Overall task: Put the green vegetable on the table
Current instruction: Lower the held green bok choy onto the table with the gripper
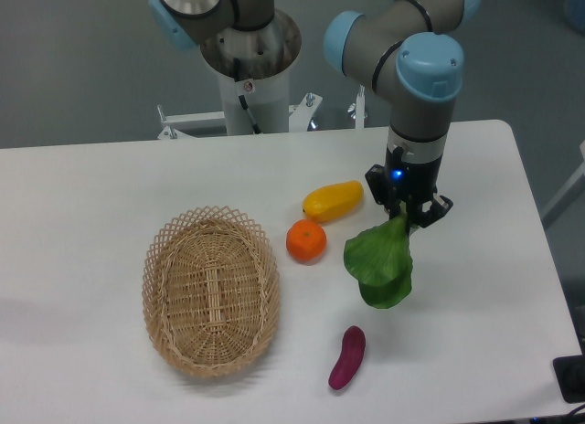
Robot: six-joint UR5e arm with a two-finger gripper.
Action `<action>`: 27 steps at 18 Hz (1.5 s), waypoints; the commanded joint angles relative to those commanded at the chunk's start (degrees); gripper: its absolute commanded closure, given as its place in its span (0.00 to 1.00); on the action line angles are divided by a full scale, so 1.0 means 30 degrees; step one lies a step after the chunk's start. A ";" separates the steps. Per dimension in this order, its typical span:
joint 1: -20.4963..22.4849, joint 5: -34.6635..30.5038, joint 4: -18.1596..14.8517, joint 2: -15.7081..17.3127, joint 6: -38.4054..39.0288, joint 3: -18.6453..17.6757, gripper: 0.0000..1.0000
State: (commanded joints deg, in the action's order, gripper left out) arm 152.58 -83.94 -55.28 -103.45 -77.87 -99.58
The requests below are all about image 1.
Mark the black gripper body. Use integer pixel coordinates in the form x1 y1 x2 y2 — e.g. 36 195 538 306
382 140 445 204

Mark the purple sweet potato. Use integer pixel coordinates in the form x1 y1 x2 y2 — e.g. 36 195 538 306
328 325 367 390

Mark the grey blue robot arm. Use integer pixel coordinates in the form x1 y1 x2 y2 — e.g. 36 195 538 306
148 0 481 228

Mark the black cable on pedestal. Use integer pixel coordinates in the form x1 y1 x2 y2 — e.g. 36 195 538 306
233 57 263 135

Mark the green bok choy vegetable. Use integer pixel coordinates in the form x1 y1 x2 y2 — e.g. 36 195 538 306
344 214 413 309

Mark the woven wicker basket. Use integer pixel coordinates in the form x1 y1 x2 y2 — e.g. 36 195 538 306
142 207 280 378

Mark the orange tangerine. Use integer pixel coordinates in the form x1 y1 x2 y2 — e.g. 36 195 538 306
285 219 327 262

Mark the black device at table edge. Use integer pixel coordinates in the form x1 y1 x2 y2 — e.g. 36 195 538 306
553 355 584 404

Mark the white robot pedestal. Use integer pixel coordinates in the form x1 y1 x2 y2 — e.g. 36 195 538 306
157 10 324 140

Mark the white frame at right edge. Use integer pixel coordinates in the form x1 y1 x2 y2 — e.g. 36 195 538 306
540 142 584 230

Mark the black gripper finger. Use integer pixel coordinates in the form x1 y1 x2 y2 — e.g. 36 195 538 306
406 194 453 228
365 164 401 219

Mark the yellow mango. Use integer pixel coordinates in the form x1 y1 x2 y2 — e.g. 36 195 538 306
302 180 364 223

